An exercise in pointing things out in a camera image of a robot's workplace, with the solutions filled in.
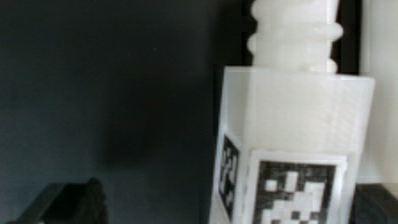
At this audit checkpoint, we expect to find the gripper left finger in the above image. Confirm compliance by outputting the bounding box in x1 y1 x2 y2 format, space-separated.
8 178 108 224

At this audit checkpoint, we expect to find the white leg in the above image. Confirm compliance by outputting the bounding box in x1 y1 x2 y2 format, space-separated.
207 0 374 224

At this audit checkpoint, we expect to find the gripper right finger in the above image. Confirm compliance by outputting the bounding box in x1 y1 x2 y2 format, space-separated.
349 184 398 224

